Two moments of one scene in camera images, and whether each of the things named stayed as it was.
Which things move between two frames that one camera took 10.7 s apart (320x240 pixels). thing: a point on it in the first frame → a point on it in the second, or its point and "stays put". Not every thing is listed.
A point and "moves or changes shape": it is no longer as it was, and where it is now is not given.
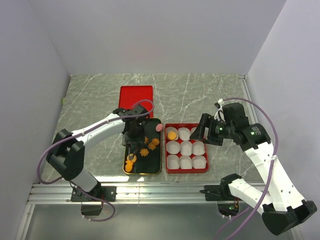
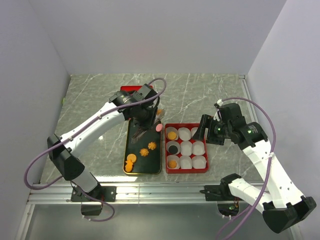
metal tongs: (131, 155) moves or changes shape
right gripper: (208, 121) stays put
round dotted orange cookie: (171, 135) stays put
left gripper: (127, 141) → (153, 110)
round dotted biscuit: (134, 158) stays put
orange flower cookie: (151, 146) stays put
